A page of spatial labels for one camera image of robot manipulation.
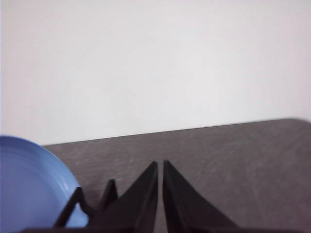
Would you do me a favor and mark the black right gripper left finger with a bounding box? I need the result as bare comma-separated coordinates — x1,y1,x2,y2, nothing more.
80,161,159,233

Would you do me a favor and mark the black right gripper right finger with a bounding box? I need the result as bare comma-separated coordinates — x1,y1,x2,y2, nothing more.
162,159,243,233

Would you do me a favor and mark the blue plate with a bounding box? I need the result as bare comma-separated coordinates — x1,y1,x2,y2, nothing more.
0,135,89,233

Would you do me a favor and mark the black plastic dish rack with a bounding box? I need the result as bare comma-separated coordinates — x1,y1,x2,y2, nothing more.
54,179,120,229

